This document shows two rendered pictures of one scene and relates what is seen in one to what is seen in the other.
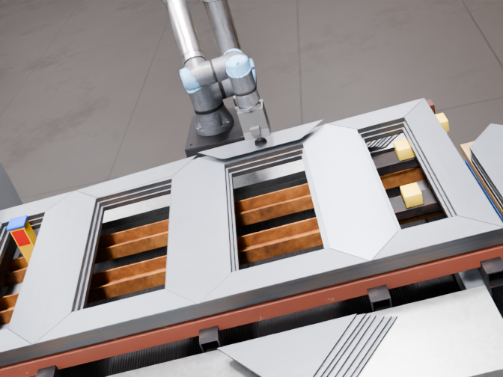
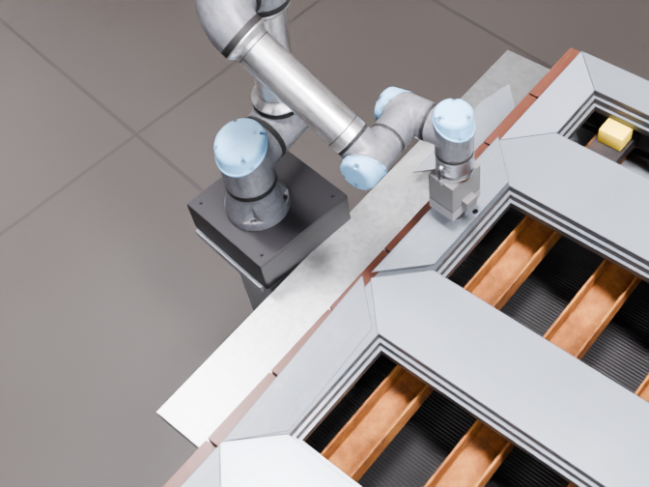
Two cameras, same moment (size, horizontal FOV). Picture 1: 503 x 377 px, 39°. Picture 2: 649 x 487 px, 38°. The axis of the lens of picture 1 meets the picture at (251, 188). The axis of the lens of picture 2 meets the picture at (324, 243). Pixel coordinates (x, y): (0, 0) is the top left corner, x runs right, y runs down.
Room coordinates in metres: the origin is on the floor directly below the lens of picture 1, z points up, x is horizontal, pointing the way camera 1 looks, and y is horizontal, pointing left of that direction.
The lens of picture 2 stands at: (1.49, 0.93, 2.46)
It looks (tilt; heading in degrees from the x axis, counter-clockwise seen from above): 55 degrees down; 315
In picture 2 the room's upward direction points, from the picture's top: 12 degrees counter-clockwise
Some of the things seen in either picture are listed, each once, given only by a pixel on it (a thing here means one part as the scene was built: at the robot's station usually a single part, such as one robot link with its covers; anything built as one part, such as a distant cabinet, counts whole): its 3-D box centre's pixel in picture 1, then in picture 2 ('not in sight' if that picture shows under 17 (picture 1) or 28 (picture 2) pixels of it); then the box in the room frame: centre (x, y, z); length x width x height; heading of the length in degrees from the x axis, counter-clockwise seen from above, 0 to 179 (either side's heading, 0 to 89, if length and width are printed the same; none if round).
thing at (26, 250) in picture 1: (31, 247); not in sight; (2.06, 0.77, 0.78); 0.05 x 0.05 x 0.19; 84
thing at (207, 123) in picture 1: (211, 114); (254, 191); (2.53, 0.06, 0.82); 0.15 x 0.15 x 0.10
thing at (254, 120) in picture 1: (252, 120); (458, 186); (2.07, -0.07, 0.98); 0.10 x 0.09 x 0.16; 169
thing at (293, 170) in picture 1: (266, 169); (383, 235); (2.27, -0.07, 0.67); 1.30 x 0.20 x 0.03; 84
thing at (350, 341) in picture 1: (311, 360); not in sight; (1.20, -0.01, 0.77); 0.45 x 0.20 x 0.04; 84
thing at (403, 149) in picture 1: (403, 149); (615, 133); (1.92, -0.50, 0.79); 0.06 x 0.05 x 0.04; 174
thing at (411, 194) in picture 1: (411, 194); not in sight; (1.67, -0.43, 0.79); 0.06 x 0.05 x 0.04; 174
